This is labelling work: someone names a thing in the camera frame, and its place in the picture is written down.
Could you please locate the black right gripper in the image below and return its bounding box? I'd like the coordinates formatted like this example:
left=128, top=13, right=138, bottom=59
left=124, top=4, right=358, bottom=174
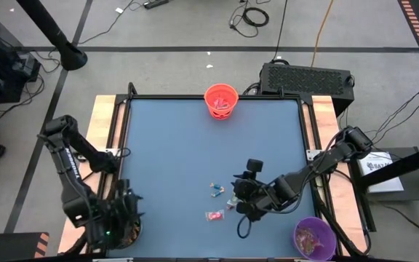
left=232, top=173, right=274, bottom=222

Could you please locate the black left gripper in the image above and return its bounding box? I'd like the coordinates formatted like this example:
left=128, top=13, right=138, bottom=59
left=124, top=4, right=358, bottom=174
left=85, top=178, right=143, bottom=250

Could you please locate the clear wrapper red-green print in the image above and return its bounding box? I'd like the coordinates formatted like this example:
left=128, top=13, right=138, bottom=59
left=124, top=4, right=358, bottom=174
left=226, top=195, right=240, bottom=211

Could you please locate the black skull print bucket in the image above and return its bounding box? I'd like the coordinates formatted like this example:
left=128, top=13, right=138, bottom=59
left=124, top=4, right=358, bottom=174
left=100, top=213, right=144, bottom=255

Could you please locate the red gummy clear wrapper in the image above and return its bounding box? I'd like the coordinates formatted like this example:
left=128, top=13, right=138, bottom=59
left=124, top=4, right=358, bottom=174
left=204, top=209, right=226, bottom=223

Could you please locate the orange pumpkin face bucket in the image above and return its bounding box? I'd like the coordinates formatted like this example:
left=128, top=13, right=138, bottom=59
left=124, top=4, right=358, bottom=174
left=203, top=83, right=240, bottom=121

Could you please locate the blue-grey table mat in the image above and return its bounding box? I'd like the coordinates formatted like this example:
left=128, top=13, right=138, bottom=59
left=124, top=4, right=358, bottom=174
left=107, top=98, right=325, bottom=258

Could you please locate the purple plastic bucket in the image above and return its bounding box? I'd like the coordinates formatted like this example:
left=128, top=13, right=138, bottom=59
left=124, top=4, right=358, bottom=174
left=291, top=215, right=337, bottom=262

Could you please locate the black perforated computer case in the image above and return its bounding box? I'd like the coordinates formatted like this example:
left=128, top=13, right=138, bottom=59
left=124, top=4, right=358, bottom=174
left=259, top=61, right=356, bottom=118

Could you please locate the white printed booklet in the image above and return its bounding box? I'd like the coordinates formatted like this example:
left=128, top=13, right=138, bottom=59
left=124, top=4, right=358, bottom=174
left=357, top=150, right=406, bottom=194

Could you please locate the black diagonal beam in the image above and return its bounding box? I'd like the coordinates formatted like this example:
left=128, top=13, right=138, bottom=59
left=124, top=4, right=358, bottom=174
left=361, top=140, right=419, bottom=190

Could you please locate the black side table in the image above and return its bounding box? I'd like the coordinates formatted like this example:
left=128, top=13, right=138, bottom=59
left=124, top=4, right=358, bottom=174
left=346, top=145, right=419, bottom=234

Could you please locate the black power strip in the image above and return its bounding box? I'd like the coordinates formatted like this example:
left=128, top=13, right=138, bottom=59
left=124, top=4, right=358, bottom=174
left=143, top=0, right=170, bottom=10

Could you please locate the black pole stand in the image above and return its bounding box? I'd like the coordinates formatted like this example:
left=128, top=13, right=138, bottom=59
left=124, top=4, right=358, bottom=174
left=15, top=0, right=89, bottom=72

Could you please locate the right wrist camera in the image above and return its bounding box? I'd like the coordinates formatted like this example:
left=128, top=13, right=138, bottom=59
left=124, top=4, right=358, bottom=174
left=246, top=158, right=265, bottom=172

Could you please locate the black aluminium table frame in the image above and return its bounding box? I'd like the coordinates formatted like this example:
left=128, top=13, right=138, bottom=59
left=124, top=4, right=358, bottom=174
left=63, top=82, right=373, bottom=262

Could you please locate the black hanging cable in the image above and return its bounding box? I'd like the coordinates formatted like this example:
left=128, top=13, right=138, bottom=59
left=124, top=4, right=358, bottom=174
left=270, top=0, right=290, bottom=62

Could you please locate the coiled black cable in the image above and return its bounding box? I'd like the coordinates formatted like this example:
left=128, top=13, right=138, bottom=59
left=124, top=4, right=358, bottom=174
left=228, top=0, right=271, bottom=39

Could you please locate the yellow cable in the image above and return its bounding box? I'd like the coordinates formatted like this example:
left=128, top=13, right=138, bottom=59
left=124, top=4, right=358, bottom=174
left=310, top=0, right=336, bottom=68

